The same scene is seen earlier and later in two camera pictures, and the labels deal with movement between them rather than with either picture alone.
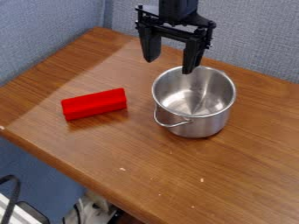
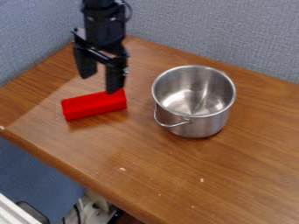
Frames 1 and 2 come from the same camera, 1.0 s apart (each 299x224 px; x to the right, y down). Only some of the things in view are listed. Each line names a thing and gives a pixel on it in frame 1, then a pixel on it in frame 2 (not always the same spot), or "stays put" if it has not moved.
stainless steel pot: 193,101 stays put
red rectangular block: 95,103 stays put
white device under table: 91,210 stays put
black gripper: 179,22 → 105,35
